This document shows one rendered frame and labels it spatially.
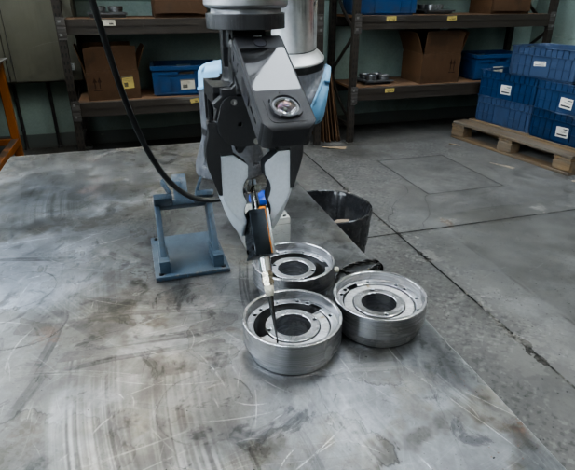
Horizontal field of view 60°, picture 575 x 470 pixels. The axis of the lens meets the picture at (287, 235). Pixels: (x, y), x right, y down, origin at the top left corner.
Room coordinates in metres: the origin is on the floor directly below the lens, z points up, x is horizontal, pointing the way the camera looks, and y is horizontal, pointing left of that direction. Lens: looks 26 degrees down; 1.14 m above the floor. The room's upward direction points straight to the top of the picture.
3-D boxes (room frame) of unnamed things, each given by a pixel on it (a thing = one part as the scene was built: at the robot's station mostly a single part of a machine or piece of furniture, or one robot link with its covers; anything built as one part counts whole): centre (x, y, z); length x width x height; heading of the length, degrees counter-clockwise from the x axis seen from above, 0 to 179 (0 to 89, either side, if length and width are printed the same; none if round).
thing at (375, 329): (0.48, -0.10, 0.82); 0.10 x 0.10 x 0.04
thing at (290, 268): (0.56, -0.01, 0.82); 0.10 x 0.10 x 0.04
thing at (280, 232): (0.72, 0.04, 0.82); 0.08 x 0.07 x 0.05; 17
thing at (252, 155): (1.05, 0.12, 0.85); 0.15 x 0.15 x 0.10
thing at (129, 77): (3.92, 1.31, 0.64); 0.49 x 0.40 x 0.37; 112
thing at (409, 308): (0.48, -0.10, 0.82); 0.08 x 0.08 x 0.02
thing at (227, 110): (0.50, 0.04, 1.07); 0.09 x 0.08 x 0.12; 17
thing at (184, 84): (4.10, 0.80, 0.56); 0.52 x 0.38 x 0.22; 104
